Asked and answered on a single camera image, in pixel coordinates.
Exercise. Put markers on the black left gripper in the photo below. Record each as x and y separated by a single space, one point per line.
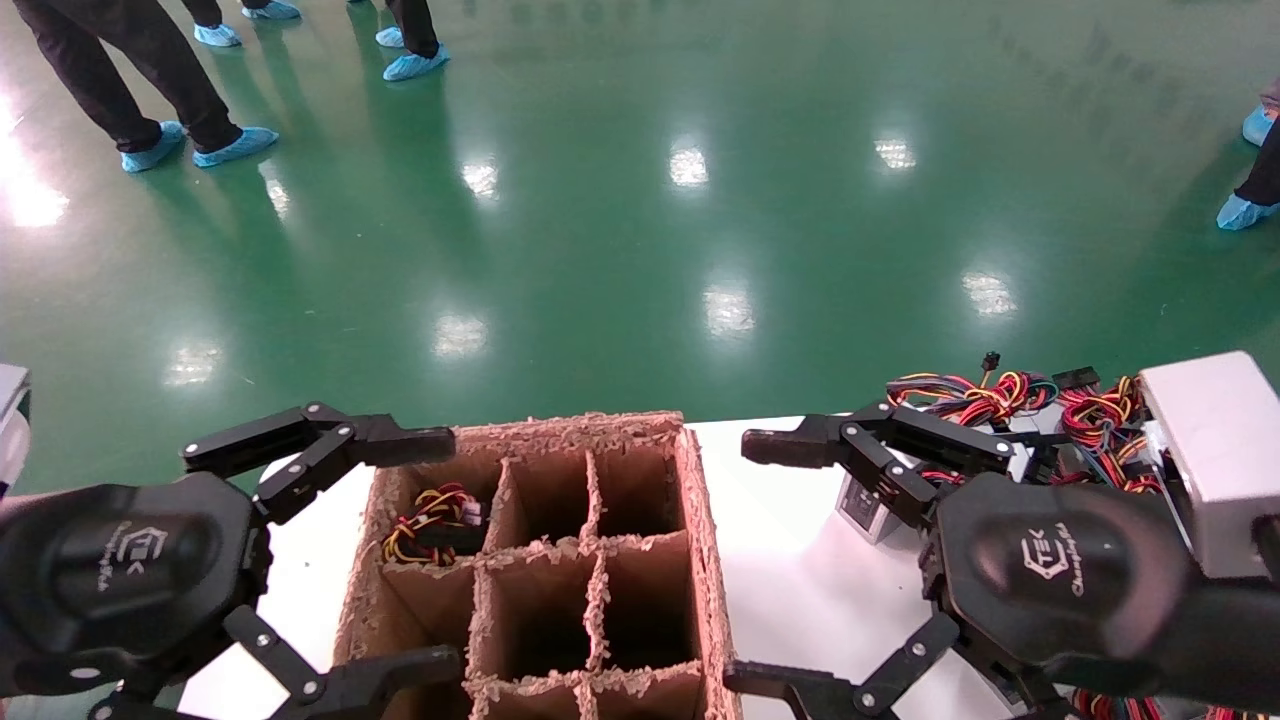
120 570

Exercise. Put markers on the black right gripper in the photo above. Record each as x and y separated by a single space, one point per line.
1060 570

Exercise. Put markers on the cardboard box with dividers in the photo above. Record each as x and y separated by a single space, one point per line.
705 560

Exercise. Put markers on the person in black trousers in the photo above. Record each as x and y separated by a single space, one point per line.
110 60
203 10
412 25
1265 170

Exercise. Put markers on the person in grey trousers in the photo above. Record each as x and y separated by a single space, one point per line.
1273 97

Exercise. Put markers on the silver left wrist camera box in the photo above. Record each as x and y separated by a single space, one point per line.
12 430

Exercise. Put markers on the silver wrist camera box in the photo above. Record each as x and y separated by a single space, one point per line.
1220 450
12 430

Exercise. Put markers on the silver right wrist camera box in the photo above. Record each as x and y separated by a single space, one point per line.
1220 450

